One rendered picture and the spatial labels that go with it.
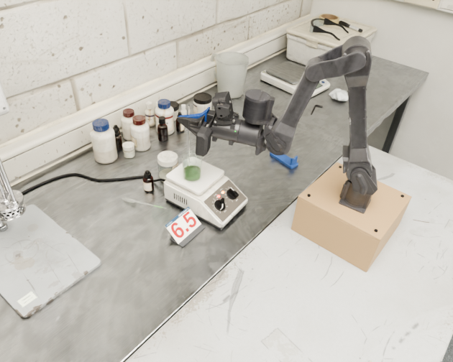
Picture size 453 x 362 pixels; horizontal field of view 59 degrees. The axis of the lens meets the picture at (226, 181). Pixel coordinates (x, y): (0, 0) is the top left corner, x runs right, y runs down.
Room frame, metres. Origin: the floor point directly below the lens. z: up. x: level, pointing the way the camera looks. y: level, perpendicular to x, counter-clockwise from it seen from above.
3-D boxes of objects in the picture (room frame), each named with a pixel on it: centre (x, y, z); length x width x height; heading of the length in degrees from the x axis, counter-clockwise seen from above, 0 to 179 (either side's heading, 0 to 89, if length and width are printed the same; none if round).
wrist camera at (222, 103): (0.83, 0.01, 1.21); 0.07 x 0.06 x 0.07; 170
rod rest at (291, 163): (1.07, -0.18, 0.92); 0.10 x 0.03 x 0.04; 43
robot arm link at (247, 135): (0.82, -0.06, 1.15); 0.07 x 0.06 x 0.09; 78
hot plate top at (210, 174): (0.86, 0.09, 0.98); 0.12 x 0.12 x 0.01; 58
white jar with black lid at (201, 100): (1.33, 0.11, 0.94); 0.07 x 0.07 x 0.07
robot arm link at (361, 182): (0.76, -0.32, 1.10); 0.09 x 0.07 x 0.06; 169
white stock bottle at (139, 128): (1.09, 0.29, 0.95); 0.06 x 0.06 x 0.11
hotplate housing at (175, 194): (0.84, 0.06, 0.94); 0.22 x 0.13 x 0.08; 58
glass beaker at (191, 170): (0.84, 0.09, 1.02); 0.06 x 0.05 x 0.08; 84
